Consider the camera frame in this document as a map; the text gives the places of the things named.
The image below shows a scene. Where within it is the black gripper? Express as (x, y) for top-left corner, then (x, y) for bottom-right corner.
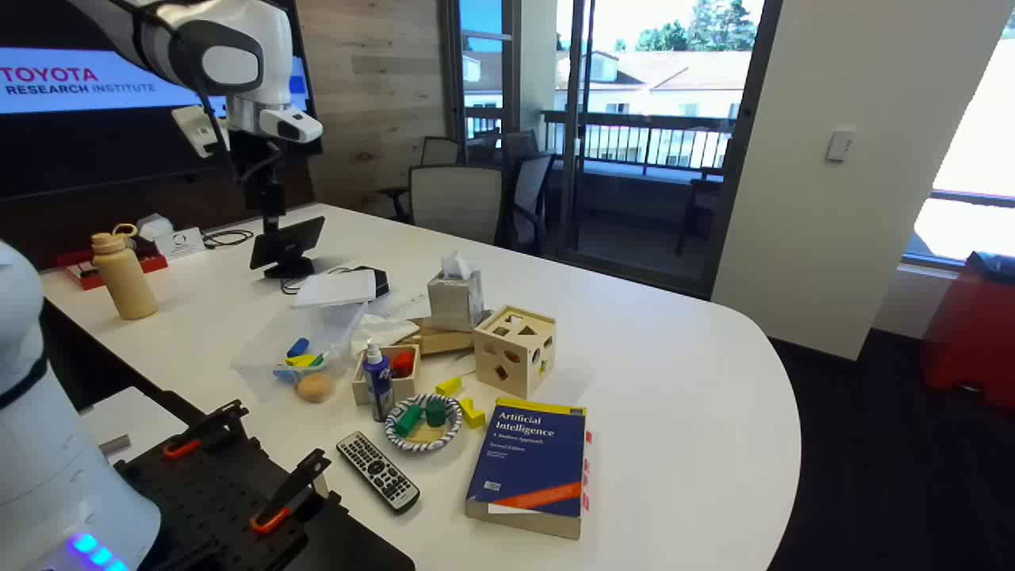
(228, 128), (287, 205)

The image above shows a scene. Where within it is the blue textbook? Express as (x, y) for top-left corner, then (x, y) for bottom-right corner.
(463, 396), (592, 543)

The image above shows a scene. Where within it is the small white box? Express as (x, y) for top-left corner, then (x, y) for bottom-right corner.
(137, 210), (210, 259)

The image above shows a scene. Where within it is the white plastic bin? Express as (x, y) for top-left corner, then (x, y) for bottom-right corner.
(288, 267), (381, 312)

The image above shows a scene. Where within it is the tan water bottle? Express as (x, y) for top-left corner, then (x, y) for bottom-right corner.
(89, 220), (163, 324)

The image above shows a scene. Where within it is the red flat object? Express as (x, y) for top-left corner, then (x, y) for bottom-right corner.
(56, 249), (171, 296)

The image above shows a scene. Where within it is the grey office chair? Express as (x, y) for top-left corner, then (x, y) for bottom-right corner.
(406, 161), (508, 249)

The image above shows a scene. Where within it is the large TV screen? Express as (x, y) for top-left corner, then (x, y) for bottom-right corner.
(0, 0), (324, 205)

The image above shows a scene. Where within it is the yellowish round toy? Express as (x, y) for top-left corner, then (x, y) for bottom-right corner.
(295, 372), (340, 406)

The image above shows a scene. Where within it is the grey tissue box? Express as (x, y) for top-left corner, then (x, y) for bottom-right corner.
(424, 250), (490, 333)

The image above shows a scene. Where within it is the small blue cap bottle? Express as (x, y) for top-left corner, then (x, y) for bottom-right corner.
(361, 344), (396, 426)

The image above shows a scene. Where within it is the small wooden box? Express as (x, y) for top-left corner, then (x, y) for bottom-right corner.
(352, 341), (424, 413)

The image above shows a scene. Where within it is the flat wooden tray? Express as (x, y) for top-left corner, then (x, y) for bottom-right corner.
(411, 312), (495, 362)

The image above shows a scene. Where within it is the black orange clamp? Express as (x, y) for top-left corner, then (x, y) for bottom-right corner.
(247, 449), (333, 541)
(160, 396), (255, 463)

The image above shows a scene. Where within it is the white side board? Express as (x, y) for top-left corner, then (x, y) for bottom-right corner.
(81, 383), (191, 468)

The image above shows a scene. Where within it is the dark office chair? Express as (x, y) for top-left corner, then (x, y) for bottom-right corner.
(500, 153), (560, 258)

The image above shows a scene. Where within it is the patterned rim plate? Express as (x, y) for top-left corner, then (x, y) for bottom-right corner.
(381, 393), (467, 458)

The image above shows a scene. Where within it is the wooden shape sorter cube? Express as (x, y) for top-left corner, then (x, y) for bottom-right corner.
(469, 305), (563, 403)

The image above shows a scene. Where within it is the black remote control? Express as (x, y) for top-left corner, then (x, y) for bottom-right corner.
(333, 430), (424, 516)

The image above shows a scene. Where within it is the black perforated base board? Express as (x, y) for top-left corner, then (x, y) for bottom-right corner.
(111, 423), (418, 571)

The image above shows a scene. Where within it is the balcony railing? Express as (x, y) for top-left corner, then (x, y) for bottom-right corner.
(537, 107), (740, 177)

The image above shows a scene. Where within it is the black balcony chair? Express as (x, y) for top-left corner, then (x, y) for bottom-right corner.
(675, 171), (736, 258)

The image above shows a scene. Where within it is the red bin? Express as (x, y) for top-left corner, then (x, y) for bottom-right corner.
(916, 249), (1015, 413)

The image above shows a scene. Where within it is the silver wrist camera bar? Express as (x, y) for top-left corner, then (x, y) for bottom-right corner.
(255, 103), (328, 148)

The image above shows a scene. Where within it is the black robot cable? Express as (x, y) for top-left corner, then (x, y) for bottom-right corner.
(177, 51), (237, 161)

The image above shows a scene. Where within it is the white light switch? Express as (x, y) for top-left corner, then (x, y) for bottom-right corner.
(823, 128), (857, 164)

